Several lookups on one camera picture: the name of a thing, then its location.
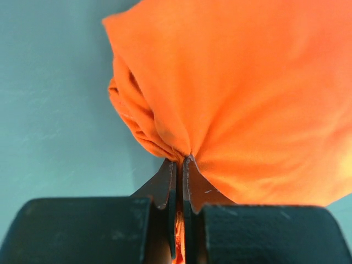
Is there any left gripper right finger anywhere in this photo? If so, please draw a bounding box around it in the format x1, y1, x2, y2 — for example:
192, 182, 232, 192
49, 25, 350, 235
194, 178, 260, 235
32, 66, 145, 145
183, 156, 351, 263

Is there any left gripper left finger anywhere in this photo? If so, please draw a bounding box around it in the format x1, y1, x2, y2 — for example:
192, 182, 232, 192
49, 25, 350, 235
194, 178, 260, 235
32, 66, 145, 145
1, 160, 177, 264

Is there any orange t shirt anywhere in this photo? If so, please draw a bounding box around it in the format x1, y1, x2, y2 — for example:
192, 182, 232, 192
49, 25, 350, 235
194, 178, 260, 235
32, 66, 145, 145
102, 0, 352, 264

